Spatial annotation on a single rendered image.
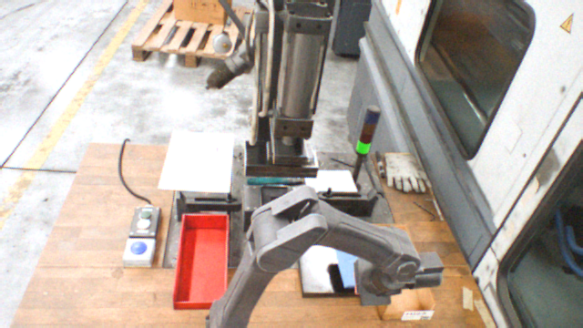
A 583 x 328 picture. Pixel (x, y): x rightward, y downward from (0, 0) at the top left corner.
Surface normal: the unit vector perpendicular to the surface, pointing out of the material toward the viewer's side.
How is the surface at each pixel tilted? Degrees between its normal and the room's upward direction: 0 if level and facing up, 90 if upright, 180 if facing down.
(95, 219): 0
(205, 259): 0
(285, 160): 90
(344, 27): 90
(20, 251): 0
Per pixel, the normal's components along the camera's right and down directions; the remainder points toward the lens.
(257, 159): 0.12, -0.77
